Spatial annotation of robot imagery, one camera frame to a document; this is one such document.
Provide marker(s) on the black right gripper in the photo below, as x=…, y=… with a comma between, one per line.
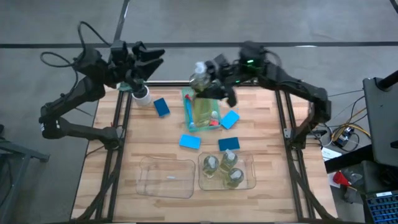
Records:
x=228, y=73

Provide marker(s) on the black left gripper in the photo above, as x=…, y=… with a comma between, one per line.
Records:
x=135, y=71

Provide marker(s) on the yellow dish soap pump bottle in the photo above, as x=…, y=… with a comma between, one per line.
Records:
x=199, y=81
x=211, y=166
x=229, y=161
x=234, y=178

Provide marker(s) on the red dish brush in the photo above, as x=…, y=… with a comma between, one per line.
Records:
x=187, y=97

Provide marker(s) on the blue kitchen sponge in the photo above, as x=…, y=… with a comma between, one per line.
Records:
x=229, y=144
x=190, y=142
x=161, y=107
x=230, y=119

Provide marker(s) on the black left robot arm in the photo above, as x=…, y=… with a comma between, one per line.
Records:
x=77, y=93

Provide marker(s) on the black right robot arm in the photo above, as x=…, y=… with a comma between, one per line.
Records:
x=295, y=87

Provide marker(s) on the potted plant white pot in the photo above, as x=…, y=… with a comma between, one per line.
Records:
x=143, y=99

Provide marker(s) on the teal plastic bin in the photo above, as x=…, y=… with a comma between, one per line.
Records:
x=203, y=128

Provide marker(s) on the clear plastic bin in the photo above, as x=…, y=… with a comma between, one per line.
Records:
x=166, y=186
x=248, y=183

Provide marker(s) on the white paper sheet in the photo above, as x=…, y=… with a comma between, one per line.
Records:
x=330, y=154

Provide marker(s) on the small blue device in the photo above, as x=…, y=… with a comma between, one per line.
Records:
x=343, y=140

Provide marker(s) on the red funnel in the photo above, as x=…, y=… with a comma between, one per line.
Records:
x=339, y=179

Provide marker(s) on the black stand legs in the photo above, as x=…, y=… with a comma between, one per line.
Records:
x=18, y=154

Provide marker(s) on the blue lit keyboard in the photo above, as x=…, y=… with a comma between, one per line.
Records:
x=384, y=210

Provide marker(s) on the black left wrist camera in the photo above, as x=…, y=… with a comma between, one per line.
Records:
x=119, y=51

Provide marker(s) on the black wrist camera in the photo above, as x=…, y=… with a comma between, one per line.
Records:
x=221, y=59
x=119, y=51

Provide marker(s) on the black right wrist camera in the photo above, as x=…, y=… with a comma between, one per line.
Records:
x=221, y=59

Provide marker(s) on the black aluminium frame rail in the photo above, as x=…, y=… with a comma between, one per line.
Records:
x=277, y=109
x=127, y=118

